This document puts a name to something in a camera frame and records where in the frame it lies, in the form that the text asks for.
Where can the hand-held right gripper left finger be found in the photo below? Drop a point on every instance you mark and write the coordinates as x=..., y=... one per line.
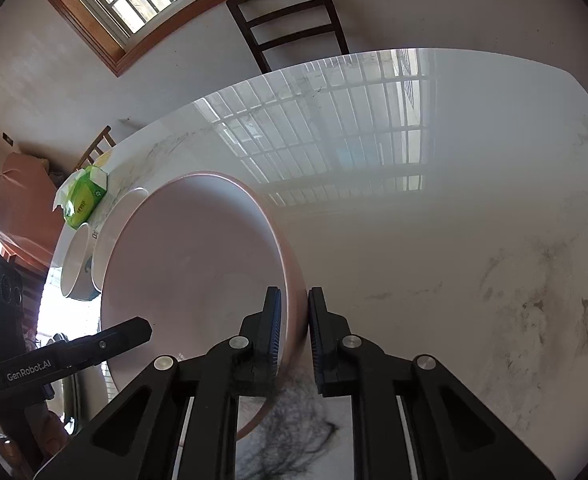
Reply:
x=275, y=330

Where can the person's left hand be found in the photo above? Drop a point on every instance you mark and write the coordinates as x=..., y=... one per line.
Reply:
x=49, y=430

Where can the light wooden chair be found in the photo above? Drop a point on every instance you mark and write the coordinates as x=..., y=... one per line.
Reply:
x=94, y=147

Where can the green tissue pack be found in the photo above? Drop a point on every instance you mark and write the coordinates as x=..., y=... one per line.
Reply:
x=86, y=195

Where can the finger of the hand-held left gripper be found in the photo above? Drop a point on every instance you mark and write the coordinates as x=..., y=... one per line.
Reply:
x=124, y=332

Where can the pink bowl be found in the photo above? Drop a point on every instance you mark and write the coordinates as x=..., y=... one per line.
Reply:
x=189, y=285

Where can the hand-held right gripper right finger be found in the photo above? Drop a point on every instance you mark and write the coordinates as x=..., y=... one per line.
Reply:
x=316, y=340

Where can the dark wall switch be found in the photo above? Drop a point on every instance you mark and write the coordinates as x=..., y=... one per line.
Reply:
x=8, y=139

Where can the white ribbed bowl orange base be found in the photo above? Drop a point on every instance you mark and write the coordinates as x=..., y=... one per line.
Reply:
x=119, y=215

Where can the white ribbed bowl blue base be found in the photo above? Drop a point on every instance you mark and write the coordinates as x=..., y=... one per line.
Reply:
x=74, y=265

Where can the dark wooden chair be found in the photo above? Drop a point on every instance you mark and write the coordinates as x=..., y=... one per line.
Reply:
x=239, y=15

